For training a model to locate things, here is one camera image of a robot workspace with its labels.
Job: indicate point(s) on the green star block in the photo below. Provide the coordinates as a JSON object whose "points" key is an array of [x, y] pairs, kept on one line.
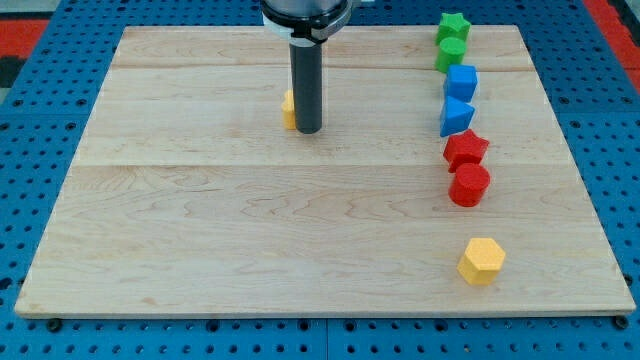
{"points": [[452, 25]]}

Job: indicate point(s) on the red cylinder block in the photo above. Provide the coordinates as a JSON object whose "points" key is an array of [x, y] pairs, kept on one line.
{"points": [[469, 184]]}

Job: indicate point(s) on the green cylinder block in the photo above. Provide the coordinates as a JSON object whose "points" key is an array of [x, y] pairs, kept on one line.
{"points": [[451, 51]]}

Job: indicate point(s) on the yellow block behind rod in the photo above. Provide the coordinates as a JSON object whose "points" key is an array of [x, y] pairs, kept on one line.
{"points": [[288, 110]]}

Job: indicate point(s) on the yellow hexagon block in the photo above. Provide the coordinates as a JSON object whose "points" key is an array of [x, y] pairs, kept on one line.
{"points": [[481, 261]]}

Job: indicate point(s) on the light wooden board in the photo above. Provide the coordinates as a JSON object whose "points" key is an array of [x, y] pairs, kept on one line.
{"points": [[187, 198]]}

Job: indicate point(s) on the blue cube block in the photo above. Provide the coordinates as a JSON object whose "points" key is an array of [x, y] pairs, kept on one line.
{"points": [[461, 82]]}

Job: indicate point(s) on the red star block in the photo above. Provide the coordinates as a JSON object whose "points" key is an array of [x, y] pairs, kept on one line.
{"points": [[466, 147]]}

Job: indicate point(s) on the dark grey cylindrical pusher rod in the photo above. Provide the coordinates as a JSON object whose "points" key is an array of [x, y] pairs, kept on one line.
{"points": [[306, 71]]}

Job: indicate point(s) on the blue triangle block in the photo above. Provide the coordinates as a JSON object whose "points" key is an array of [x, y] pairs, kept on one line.
{"points": [[455, 117]]}

